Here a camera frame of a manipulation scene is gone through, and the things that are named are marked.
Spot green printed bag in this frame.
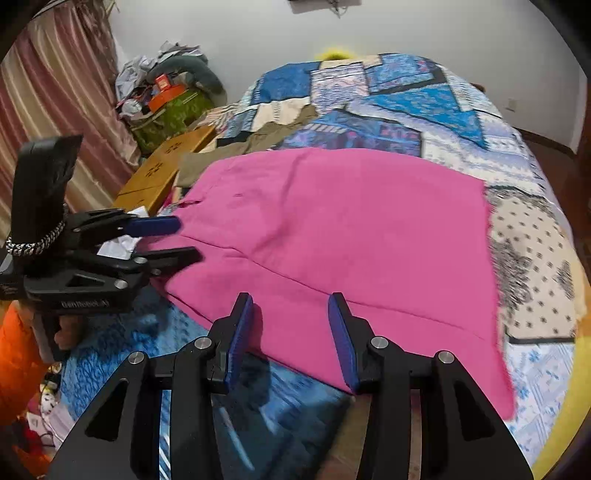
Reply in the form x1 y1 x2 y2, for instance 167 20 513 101
129 88 219 155

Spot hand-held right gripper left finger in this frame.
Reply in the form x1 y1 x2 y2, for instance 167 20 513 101
46 292 256 480

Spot pile of grey clothes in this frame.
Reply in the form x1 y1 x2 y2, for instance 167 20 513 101
115 41 204 95

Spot cardboard box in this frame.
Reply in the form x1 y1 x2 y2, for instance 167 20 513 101
113 124 218 217

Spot orange box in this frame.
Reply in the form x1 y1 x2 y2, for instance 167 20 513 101
148 83 188 112

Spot striped pink curtain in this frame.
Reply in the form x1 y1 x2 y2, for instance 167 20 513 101
0 4 140 232

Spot white paper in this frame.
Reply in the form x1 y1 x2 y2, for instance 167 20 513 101
95 207 149 265

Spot pink pants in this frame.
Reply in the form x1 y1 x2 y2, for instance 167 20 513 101
159 148 517 418

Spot wall-mounted device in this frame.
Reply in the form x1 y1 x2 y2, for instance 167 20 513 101
287 0 352 18

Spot person's left hand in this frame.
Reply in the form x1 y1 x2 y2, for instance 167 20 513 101
53 318 84 349

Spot patchwork bedspread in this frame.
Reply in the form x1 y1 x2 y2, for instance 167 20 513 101
161 53 578 468

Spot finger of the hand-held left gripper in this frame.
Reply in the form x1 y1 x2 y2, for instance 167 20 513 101
68 209 182 241
74 246 204 288

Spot grey cushion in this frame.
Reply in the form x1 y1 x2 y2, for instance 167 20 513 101
161 54 228 105

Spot braided wrist strap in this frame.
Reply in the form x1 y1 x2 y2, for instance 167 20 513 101
6 205 70 257

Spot blue fleece blanket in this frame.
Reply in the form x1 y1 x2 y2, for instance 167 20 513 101
60 285 356 480

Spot khaki pants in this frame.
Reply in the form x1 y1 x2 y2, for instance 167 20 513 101
173 105 319 190

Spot person's left forearm orange sleeve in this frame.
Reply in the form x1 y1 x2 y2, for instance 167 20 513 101
0 305 52 424

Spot yellow plush item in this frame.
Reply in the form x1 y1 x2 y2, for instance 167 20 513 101
316 44 354 61

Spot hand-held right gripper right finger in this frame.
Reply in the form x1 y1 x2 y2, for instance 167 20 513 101
327 292 536 480

